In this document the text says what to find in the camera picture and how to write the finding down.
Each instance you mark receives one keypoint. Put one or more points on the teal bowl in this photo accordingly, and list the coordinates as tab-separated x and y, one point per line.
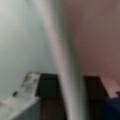
35	37

